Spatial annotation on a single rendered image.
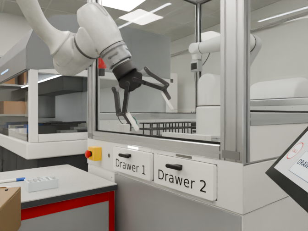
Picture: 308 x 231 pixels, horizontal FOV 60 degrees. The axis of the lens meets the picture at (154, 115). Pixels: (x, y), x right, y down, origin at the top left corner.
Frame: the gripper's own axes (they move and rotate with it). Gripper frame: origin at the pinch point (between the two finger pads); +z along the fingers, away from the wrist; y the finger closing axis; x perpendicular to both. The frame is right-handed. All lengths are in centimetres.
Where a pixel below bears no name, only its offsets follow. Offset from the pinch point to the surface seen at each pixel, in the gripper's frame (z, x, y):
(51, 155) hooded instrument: -6, 74, -85
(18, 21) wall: -235, 369, -183
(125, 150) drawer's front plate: 8.5, 27.7, -23.9
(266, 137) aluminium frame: 23.1, -1.2, 27.6
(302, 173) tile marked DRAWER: 16, -44, 24
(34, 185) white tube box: 0, 14, -61
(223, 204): 32.5, -8.9, 6.3
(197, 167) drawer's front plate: 20.9, -2.5, 4.4
